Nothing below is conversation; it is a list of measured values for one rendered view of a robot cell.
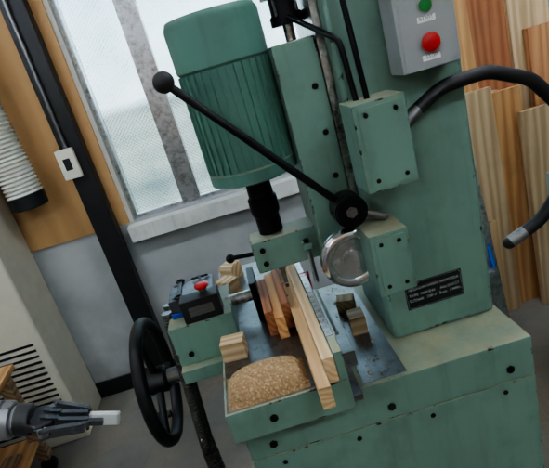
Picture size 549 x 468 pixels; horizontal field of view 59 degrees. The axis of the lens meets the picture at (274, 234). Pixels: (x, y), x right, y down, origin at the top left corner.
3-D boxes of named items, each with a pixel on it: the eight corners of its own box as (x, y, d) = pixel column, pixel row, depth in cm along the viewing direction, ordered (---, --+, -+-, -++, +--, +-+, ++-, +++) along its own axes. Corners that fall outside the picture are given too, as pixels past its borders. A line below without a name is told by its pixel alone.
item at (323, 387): (275, 266, 128) (271, 253, 127) (282, 264, 128) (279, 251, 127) (323, 410, 74) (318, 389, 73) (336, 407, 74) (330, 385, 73)
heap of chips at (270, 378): (227, 379, 88) (220, 362, 87) (301, 357, 88) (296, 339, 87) (228, 412, 80) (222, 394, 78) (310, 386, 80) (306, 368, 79)
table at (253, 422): (192, 300, 137) (185, 281, 135) (295, 268, 138) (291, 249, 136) (179, 463, 80) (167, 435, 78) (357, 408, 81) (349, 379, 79)
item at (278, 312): (268, 292, 115) (263, 274, 114) (276, 291, 115) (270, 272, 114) (281, 339, 95) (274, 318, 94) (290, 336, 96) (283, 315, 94)
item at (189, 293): (176, 301, 110) (167, 279, 109) (222, 287, 111) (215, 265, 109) (171, 330, 98) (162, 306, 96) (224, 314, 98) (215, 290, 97)
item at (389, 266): (366, 278, 97) (353, 222, 92) (399, 267, 97) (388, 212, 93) (382, 299, 88) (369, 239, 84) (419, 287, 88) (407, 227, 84)
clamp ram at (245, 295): (230, 310, 111) (219, 275, 108) (262, 300, 111) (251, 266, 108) (232, 330, 103) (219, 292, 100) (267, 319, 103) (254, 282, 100)
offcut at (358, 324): (353, 336, 107) (349, 319, 106) (349, 326, 111) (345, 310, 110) (369, 332, 107) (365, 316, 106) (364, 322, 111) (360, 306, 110)
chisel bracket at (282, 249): (258, 268, 109) (247, 233, 106) (319, 250, 109) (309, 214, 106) (261, 281, 102) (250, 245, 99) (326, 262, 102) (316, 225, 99)
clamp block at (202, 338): (185, 332, 115) (172, 299, 112) (240, 316, 115) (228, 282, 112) (181, 369, 101) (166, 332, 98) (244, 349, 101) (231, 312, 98)
